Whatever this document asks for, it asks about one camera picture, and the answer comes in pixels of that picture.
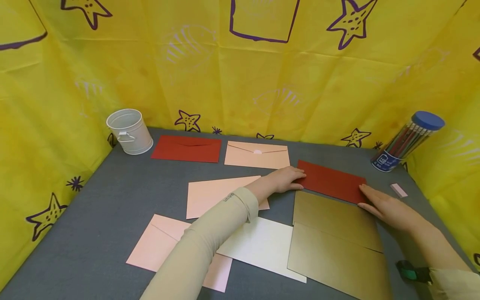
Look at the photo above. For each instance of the person's left hand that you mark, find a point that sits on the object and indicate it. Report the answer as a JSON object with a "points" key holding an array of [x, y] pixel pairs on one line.
{"points": [[283, 179]]}

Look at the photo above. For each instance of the person's right hand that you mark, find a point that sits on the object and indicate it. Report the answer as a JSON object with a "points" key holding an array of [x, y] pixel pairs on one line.
{"points": [[393, 210]]}

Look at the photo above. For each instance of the person's right fingers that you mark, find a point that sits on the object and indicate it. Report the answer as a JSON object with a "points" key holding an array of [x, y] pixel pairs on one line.
{"points": [[373, 193]]}

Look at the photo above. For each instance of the person's left fingers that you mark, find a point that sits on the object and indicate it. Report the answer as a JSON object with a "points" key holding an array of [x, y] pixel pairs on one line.
{"points": [[298, 177]]}

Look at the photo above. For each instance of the person's right thumb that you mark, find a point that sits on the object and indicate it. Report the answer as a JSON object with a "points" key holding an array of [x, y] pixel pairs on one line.
{"points": [[369, 208]]}

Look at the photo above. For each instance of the red envelope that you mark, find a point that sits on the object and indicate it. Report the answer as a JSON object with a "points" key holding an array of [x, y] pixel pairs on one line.
{"points": [[332, 182], [186, 149]]}

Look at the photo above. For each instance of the person's left forearm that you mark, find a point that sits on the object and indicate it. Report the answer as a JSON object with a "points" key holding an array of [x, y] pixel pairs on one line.
{"points": [[210, 246]]}

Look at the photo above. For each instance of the person's right forearm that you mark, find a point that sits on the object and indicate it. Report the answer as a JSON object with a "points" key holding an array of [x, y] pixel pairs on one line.
{"points": [[438, 254]]}

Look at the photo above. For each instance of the pink eraser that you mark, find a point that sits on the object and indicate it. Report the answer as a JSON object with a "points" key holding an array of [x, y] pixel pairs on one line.
{"points": [[398, 190]]}

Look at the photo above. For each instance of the gold envelope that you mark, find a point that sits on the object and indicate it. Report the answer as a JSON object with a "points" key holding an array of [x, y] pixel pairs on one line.
{"points": [[333, 266], [333, 216]]}

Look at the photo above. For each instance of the pink envelope with white seal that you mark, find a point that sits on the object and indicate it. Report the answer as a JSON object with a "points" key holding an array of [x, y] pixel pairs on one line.
{"points": [[258, 158]]}

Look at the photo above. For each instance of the pencil tube with blue lid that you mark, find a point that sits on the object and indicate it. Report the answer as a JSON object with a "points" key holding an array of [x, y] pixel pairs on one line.
{"points": [[407, 143]]}

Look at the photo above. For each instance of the white metal bucket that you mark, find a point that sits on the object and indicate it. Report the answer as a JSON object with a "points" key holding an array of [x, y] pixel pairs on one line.
{"points": [[131, 133]]}

